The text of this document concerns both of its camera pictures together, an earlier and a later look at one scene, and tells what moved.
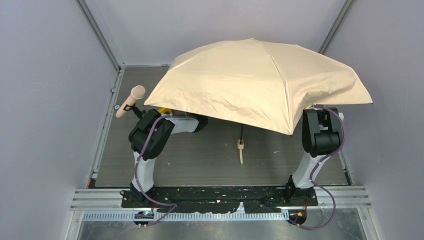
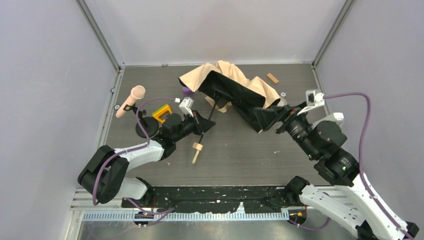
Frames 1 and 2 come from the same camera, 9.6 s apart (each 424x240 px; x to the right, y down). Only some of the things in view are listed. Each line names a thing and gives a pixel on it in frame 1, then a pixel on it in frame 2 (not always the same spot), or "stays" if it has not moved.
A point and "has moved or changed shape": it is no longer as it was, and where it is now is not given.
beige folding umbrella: x=272 y=83 has moved or changed shape
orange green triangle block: x=163 y=110 stays
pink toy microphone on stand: x=137 y=92 stays
